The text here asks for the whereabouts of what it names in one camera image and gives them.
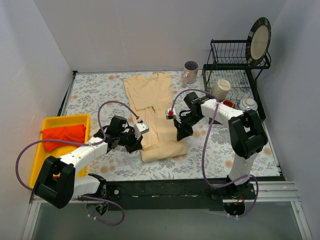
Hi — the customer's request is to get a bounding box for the beige t shirt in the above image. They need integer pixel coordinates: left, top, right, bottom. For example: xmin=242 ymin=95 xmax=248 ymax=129
xmin=123 ymin=73 xmax=187 ymax=163

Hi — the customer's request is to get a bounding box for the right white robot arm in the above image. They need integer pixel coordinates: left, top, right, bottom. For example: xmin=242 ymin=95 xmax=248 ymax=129
xmin=166 ymin=89 xmax=268 ymax=199

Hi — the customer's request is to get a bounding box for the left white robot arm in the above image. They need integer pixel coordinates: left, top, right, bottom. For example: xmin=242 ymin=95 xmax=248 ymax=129
xmin=33 ymin=116 xmax=149 ymax=209

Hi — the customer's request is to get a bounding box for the red bowl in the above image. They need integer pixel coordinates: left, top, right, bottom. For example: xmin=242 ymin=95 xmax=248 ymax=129
xmin=221 ymin=99 xmax=236 ymax=109

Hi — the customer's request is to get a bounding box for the orange red cloth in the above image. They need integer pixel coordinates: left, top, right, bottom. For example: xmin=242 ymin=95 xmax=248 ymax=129
xmin=41 ymin=124 xmax=86 ymax=152

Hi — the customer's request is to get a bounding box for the cream ceramic cup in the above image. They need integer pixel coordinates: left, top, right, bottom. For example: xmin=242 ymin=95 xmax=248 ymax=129
xmin=211 ymin=79 xmax=231 ymax=100

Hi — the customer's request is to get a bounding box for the pink ceramic mug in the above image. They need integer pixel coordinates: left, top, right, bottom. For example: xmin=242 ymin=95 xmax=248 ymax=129
xmin=182 ymin=60 xmax=199 ymax=85

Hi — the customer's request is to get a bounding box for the white blue patterned bowl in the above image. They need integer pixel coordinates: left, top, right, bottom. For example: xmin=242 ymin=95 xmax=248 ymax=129
xmin=238 ymin=97 xmax=258 ymax=111

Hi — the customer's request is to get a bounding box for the yellow plastic tray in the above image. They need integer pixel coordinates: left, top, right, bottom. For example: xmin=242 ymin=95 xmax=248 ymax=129
xmin=28 ymin=113 xmax=91 ymax=188

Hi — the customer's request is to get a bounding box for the black rimmed beige plate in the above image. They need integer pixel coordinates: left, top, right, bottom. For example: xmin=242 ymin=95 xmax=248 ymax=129
xmin=245 ymin=17 xmax=272 ymax=66

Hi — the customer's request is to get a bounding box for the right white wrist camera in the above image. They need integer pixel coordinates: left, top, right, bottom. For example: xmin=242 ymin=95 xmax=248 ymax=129
xmin=165 ymin=107 xmax=179 ymax=120

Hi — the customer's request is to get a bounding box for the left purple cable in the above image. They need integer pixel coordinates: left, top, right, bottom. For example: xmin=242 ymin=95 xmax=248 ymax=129
xmin=15 ymin=100 xmax=126 ymax=226

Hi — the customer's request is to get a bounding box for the purple cable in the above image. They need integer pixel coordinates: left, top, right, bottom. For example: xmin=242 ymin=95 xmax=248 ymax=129
xmin=171 ymin=88 xmax=260 ymax=218
xmin=15 ymin=100 xmax=126 ymax=226

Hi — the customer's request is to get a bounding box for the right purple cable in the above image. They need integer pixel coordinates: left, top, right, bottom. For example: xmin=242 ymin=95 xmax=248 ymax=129
xmin=171 ymin=88 xmax=260 ymax=218

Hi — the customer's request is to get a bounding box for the black wire dish rack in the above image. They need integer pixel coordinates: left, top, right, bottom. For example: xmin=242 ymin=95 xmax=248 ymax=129
xmin=201 ymin=39 xmax=271 ymax=122

